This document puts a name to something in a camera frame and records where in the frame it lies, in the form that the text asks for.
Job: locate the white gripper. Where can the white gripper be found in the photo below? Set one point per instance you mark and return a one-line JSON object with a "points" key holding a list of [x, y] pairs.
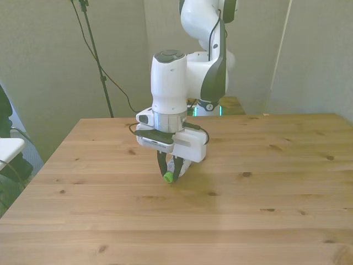
{"points": [[191, 146]]}

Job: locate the green-capped labelled water bottle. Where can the green-capped labelled water bottle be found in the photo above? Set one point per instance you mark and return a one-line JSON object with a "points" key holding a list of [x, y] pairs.
{"points": [[168, 177]]}

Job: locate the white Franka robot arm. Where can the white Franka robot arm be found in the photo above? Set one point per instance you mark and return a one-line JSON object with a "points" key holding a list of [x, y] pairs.
{"points": [[168, 82]]}

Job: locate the black tripod stand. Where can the black tripod stand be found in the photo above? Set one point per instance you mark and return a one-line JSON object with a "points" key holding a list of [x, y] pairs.
{"points": [[95, 49]]}

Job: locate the wooden cabinet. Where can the wooden cabinet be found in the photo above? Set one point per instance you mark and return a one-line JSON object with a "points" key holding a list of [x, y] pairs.
{"points": [[234, 106]]}

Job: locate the white side table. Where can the white side table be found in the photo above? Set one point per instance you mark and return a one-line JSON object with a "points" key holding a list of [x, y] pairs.
{"points": [[11, 146]]}

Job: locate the person in dark clothes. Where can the person in dark clothes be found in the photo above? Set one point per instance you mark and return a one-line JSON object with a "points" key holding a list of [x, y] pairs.
{"points": [[4, 110]]}

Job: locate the black and white wrist camera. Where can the black and white wrist camera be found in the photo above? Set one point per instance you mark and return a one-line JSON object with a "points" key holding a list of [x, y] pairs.
{"points": [[155, 144]]}

